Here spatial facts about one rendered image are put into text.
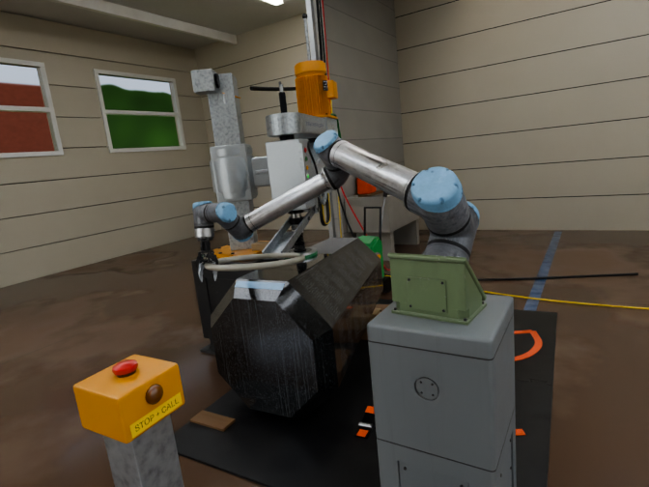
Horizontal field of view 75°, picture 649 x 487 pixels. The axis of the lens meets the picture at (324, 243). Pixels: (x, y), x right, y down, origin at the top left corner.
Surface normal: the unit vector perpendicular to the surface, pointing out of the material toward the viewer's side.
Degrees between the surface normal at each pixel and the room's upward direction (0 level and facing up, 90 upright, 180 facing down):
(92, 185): 90
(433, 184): 47
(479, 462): 90
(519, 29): 90
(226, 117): 90
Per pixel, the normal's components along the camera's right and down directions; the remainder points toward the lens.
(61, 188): 0.84, 0.02
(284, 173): -0.26, 0.22
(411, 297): -0.61, 0.22
